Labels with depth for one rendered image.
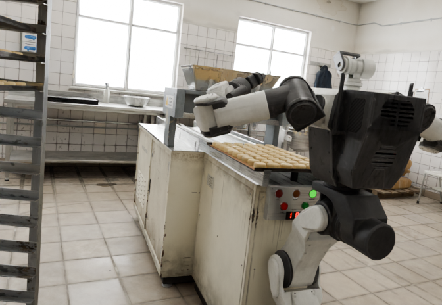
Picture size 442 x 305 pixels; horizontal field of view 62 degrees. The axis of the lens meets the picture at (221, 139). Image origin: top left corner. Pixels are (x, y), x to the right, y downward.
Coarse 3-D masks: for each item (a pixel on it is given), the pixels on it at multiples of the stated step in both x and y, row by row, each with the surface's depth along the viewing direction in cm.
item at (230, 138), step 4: (196, 124) 331; (220, 136) 272; (224, 136) 264; (228, 136) 257; (232, 136) 250; (236, 136) 250; (224, 140) 264; (228, 140) 257; (232, 140) 250; (236, 140) 244; (240, 140) 237; (244, 140) 233; (300, 172) 171; (304, 172) 168; (304, 176) 168; (308, 176) 165; (312, 176) 162; (312, 180) 162; (316, 180) 159; (320, 180) 157
